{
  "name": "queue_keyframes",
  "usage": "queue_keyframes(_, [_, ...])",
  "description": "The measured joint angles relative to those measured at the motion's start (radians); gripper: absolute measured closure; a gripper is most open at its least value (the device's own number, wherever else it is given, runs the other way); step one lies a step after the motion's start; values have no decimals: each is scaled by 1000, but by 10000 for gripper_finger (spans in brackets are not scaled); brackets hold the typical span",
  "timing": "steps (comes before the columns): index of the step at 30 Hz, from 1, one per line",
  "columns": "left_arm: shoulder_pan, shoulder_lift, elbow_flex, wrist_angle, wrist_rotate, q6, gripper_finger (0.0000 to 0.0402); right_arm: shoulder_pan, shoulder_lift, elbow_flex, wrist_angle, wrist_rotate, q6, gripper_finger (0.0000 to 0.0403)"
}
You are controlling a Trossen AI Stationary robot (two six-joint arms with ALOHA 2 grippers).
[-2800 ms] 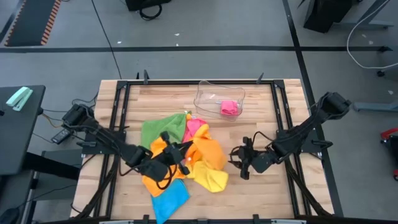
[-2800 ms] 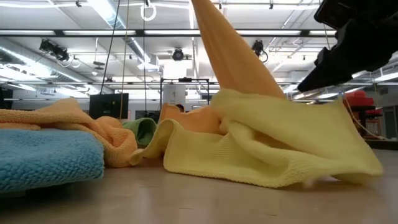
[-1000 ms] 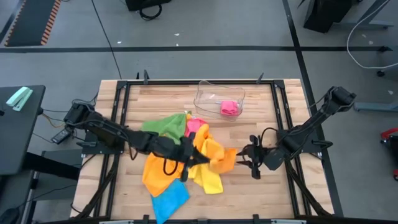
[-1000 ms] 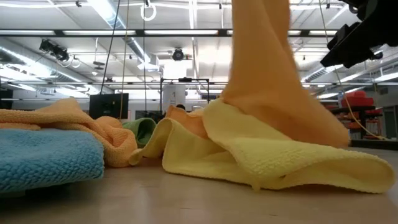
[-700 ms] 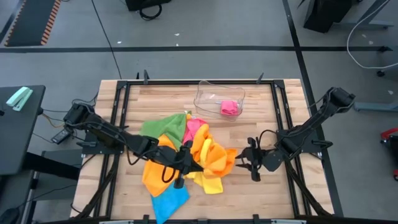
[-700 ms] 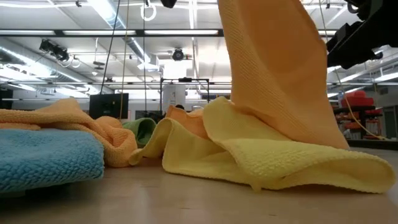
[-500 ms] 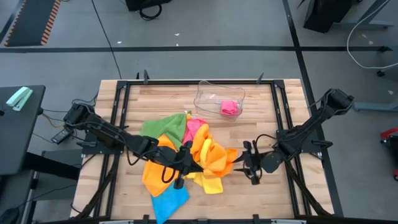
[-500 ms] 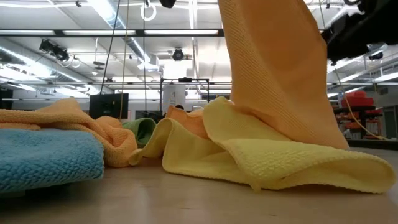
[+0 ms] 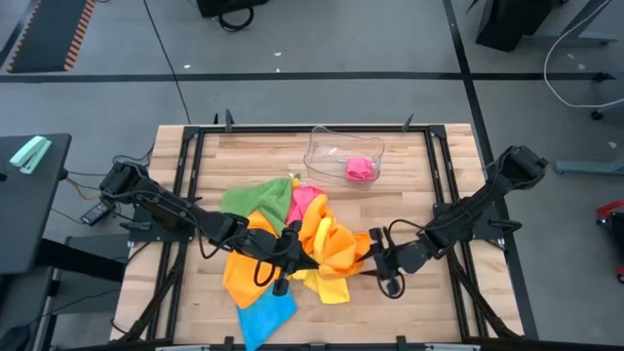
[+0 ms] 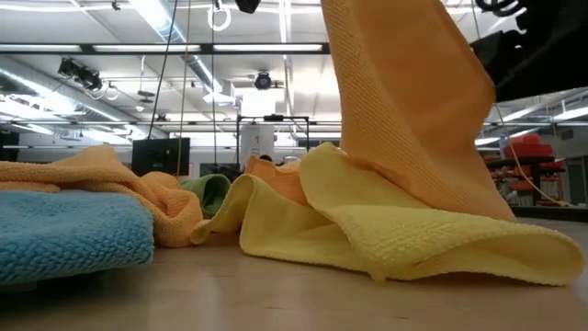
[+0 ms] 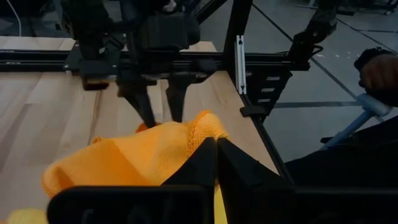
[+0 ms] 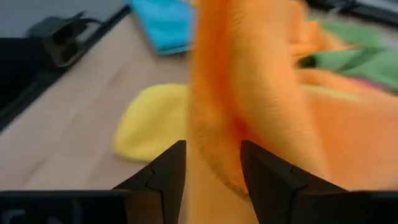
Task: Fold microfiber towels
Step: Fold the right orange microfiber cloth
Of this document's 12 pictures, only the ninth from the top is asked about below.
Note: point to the blue microfiber towel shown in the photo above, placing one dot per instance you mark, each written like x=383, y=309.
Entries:
x=265, y=319

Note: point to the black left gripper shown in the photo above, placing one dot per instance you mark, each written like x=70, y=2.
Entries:
x=285, y=256

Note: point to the black caster wheel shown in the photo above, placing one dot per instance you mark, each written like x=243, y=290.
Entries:
x=596, y=115

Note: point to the grey metal desk foot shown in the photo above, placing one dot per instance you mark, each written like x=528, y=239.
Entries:
x=585, y=167
x=585, y=38

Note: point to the black aluminium table frame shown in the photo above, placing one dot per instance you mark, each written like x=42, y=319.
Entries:
x=268, y=129

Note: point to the red and black cart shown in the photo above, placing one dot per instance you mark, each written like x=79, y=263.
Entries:
x=609, y=208

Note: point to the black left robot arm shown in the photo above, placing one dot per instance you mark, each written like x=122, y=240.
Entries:
x=170, y=214

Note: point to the black orange-edged floor mat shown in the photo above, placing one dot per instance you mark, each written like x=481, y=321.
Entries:
x=49, y=34

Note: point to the pink microfiber towel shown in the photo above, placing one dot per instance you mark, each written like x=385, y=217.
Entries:
x=360, y=169
x=303, y=200

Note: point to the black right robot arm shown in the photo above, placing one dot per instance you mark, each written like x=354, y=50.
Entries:
x=468, y=214

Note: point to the yellow microfiber towel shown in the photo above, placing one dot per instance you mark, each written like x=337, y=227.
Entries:
x=334, y=290

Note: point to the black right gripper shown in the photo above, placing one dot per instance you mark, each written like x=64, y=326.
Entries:
x=392, y=261

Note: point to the black cabinet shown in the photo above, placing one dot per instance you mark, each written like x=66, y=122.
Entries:
x=507, y=22

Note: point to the clear plastic bin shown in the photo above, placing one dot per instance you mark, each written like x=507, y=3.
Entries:
x=326, y=156

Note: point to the green microfiber towel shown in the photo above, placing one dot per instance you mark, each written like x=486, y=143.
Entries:
x=258, y=200

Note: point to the mint green stapler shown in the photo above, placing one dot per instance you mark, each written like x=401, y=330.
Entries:
x=29, y=155

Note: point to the black side table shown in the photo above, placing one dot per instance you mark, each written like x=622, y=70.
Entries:
x=24, y=219

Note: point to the black equipment box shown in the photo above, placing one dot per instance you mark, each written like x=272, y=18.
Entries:
x=219, y=6

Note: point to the black desk base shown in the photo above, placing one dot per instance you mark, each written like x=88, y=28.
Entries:
x=83, y=261

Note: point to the orange microfiber towel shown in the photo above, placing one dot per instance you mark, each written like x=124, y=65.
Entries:
x=336, y=248
x=241, y=283

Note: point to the black power adapter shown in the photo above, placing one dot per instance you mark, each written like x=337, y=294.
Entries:
x=92, y=214

